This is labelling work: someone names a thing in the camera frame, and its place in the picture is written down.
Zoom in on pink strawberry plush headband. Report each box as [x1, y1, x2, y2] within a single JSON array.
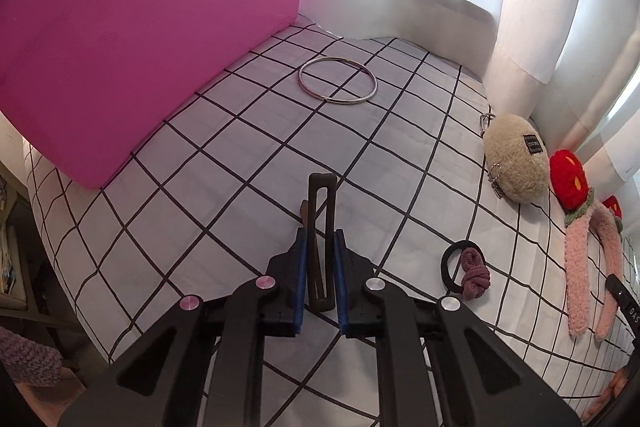
[[549, 149, 626, 342]]

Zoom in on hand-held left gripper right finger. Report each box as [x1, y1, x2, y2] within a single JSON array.
[[334, 228, 583, 427]]

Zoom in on purple knit garment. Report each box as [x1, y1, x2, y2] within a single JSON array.
[[0, 326, 63, 390]]

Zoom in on black hair tie purple knot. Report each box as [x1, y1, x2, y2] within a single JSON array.
[[441, 240, 492, 301]]

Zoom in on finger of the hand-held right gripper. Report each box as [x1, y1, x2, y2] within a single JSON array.
[[606, 274, 640, 325]]

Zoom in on wooden shelf unit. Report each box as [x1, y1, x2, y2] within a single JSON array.
[[0, 162, 66, 358]]

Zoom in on person's right hand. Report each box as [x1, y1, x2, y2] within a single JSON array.
[[587, 364, 633, 420]]

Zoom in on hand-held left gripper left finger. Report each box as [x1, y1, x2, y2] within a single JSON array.
[[57, 227, 307, 427]]

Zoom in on beige plush keychain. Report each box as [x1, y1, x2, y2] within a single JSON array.
[[481, 112, 551, 206]]

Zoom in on black checkered white tablecloth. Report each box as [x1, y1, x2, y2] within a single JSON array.
[[25, 12, 640, 427]]

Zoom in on brown long hair clip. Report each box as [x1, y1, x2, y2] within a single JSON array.
[[299, 173, 337, 313]]

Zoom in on thin metal bangle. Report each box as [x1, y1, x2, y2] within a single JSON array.
[[298, 57, 378, 106]]

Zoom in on pink plastic storage box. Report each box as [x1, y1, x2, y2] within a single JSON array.
[[0, 0, 318, 190]]

